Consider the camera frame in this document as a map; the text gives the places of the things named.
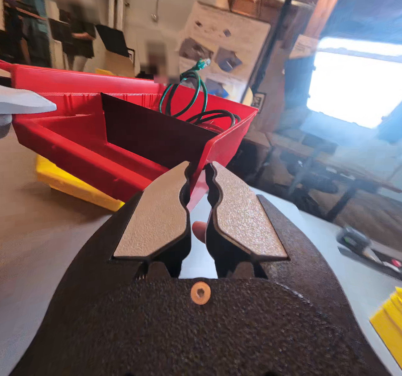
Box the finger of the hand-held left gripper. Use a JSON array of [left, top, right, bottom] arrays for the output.
[[0, 85, 58, 139]]

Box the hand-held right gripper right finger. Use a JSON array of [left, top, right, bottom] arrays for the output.
[[205, 162, 289, 261]]

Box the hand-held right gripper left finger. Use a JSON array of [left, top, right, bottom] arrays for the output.
[[113, 161, 192, 260]]

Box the red plastic bin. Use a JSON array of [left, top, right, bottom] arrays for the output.
[[0, 60, 259, 212]]

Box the black ethernet cable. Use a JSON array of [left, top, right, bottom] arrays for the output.
[[185, 109, 242, 131]]

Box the green ethernet cable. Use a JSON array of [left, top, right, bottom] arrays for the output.
[[158, 58, 211, 119]]

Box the black bin divider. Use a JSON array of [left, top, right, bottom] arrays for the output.
[[100, 92, 219, 170]]

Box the black cardboard sign stand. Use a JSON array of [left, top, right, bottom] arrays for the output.
[[95, 24, 136, 78]]

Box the dark desk device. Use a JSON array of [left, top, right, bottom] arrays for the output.
[[337, 226, 402, 280]]

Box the wooden background table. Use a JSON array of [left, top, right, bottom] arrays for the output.
[[243, 129, 402, 222]]

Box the black white marker poster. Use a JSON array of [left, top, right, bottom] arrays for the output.
[[251, 91, 267, 113]]

